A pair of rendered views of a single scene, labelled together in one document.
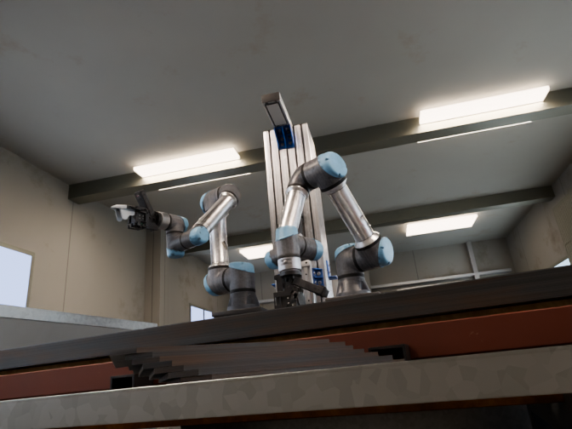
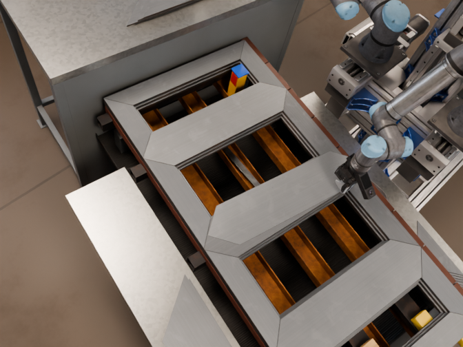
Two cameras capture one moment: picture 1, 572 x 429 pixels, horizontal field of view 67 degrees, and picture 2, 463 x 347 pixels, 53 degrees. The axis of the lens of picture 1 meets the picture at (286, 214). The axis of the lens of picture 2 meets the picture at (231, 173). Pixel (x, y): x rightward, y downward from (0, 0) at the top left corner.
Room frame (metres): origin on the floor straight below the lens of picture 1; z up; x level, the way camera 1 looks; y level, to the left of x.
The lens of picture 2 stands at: (0.28, 0.07, 2.48)
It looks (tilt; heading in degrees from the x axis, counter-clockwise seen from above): 61 degrees down; 20
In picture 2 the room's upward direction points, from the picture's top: 18 degrees clockwise
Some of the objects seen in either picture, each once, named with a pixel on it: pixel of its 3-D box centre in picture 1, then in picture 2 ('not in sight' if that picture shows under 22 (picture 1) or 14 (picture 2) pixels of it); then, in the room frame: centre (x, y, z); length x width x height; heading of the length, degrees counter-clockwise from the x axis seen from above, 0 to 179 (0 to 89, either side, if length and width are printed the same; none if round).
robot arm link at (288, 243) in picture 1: (288, 243); (371, 151); (1.38, 0.00, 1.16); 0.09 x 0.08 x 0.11; 139
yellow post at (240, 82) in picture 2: not in sight; (236, 85); (1.58, 0.67, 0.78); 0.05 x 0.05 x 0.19; 71
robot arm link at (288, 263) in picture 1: (289, 266); (361, 162); (1.37, 0.00, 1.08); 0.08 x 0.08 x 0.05
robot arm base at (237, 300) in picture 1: (243, 301); (379, 42); (1.97, 0.23, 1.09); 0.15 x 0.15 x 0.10
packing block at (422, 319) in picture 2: not in sight; (422, 320); (1.13, -0.53, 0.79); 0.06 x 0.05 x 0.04; 161
